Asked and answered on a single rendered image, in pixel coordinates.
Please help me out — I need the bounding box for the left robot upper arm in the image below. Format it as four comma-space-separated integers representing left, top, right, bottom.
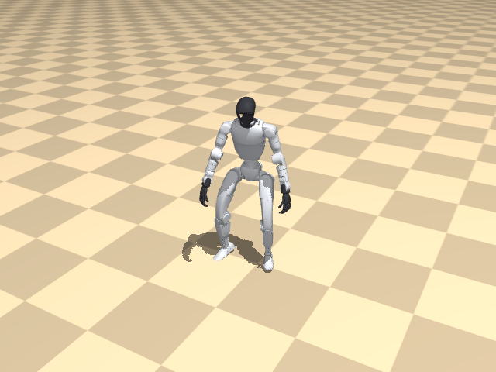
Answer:
263, 123, 282, 164

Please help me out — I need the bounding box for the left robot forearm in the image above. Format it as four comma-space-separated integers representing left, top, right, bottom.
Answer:
276, 153, 291, 191

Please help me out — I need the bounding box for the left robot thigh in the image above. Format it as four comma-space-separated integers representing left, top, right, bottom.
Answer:
259, 170, 274, 232

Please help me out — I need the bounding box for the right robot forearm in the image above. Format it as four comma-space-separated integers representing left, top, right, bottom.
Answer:
202, 150, 219, 183

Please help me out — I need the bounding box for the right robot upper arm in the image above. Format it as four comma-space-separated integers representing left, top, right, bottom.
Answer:
211, 121, 233, 160

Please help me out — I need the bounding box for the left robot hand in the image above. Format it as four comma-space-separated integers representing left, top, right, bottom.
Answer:
278, 184, 291, 214

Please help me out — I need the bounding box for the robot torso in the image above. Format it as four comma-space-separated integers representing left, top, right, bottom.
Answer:
231, 116, 266, 181

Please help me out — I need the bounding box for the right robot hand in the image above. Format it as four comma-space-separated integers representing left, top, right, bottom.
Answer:
199, 178, 211, 207

